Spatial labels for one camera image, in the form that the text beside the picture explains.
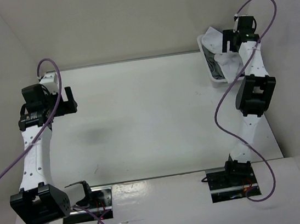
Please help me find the white skirt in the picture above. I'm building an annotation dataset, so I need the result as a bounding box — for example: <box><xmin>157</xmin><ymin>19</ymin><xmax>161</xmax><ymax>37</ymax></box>
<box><xmin>199</xmin><ymin>22</ymin><xmax>247</xmax><ymax>86</ymax></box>

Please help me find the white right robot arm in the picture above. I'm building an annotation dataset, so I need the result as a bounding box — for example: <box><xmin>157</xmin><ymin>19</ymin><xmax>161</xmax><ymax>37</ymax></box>
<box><xmin>222</xmin><ymin>15</ymin><xmax>276</xmax><ymax>186</ymax></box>

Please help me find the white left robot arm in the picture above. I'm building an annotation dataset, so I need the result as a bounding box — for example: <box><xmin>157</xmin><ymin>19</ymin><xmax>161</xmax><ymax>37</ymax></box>
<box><xmin>10</xmin><ymin>81</ymin><xmax>77</xmax><ymax>224</ymax></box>

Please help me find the white plastic laundry basket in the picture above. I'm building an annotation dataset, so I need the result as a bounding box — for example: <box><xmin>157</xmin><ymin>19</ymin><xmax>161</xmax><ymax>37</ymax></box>
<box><xmin>196</xmin><ymin>29</ymin><xmax>243</xmax><ymax>91</ymax></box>

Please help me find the grey skirt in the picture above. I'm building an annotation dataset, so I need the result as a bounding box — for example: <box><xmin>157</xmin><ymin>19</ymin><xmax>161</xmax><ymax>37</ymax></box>
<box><xmin>202</xmin><ymin>47</ymin><xmax>224</xmax><ymax>80</ymax></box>

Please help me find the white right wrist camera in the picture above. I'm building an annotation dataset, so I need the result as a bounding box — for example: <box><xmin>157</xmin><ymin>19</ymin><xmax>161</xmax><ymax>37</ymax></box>
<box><xmin>233</xmin><ymin>14</ymin><xmax>241</xmax><ymax>33</ymax></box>

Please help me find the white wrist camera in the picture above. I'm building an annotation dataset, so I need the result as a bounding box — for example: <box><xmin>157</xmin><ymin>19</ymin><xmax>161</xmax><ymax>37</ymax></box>
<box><xmin>233</xmin><ymin>14</ymin><xmax>241</xmax><ymax>33</ymax></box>
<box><xmin>40</xmin><ymin>73</ymin><xmax>59</xmax><ymax>94</ymax></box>

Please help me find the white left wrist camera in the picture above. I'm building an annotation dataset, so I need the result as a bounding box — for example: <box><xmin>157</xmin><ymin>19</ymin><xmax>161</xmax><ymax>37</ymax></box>
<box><xmin>40</xmin><ymin>73</ymin><xmax>59</xmax><ymax>94</ymax></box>

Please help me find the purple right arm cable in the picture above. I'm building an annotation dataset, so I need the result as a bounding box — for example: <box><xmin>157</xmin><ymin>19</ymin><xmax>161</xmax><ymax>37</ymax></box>
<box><xmin>199</xmin><ymin>0</ymin><xmax>300</xmax><ymax>207</ymax></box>

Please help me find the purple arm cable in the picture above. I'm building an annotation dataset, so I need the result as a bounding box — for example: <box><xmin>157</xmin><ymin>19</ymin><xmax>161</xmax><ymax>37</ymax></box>
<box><xmin>199</xmin><ymin>0</ymin><xmax>300</xmax><ymax>207</ymax></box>
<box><xmin>0</xmin><ymin>52</ymin><xmax>113</xmax><ymax>224</ymax></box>

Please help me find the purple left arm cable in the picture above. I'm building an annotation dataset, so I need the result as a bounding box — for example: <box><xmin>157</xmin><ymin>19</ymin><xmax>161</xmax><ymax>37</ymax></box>
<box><xmin>0</xmin><ymin>52</ymin><xmax>113</xmax><ymax>224</ymax></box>

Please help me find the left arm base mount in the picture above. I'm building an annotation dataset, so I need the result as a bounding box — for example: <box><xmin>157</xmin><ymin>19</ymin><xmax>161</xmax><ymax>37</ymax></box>
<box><xmin>63</xmin><ymin>185</ymin><xmax>114</xmax><ymax>224</ymax></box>

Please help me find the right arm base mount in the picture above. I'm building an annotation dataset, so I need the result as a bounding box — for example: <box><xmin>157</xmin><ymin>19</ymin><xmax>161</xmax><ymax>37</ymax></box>
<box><xmin>201</xmin><ymin>168</ymin><xmax>262</xmax><ymax>204</ymax></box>

